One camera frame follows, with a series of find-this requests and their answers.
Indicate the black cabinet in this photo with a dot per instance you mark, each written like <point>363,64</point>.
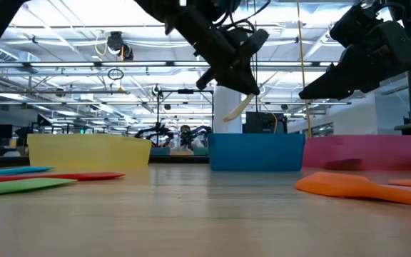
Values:
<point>259,123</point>

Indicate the yellow translucent plastic bin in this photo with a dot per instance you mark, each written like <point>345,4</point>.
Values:
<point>84,151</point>

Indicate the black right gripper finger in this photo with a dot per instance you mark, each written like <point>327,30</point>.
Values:
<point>344,80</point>

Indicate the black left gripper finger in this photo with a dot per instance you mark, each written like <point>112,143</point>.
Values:
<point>237,80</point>

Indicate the blue plastic bin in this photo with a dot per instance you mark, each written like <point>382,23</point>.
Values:
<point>255,151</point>

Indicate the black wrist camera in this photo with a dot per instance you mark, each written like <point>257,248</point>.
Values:
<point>253,43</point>
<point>359,25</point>

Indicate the blue silicone spatula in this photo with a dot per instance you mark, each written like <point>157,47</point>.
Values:
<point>9,171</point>

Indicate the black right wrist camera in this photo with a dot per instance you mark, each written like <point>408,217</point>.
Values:
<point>359,25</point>

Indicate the green silicone spatula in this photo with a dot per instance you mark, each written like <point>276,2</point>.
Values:
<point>20,186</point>

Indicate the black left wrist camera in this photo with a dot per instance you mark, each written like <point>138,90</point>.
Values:
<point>253,43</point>

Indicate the white building column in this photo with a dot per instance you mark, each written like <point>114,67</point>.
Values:
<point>232,127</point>

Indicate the long ceiling light bar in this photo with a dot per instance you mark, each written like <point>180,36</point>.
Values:
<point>84,64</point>

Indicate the grey ventilation duct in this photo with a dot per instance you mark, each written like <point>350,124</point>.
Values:
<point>16,57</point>

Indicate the person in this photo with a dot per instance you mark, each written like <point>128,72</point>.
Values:
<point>185,128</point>

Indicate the pink plastic bin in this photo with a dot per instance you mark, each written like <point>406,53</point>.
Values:
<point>369,150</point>

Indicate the black gantry frame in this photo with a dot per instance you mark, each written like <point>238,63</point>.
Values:
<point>186,91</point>

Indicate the red silicone spatula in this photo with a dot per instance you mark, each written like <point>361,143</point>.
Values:
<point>66,176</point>

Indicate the black background robot arm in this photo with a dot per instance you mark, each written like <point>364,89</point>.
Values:
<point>202,129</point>
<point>155,129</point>

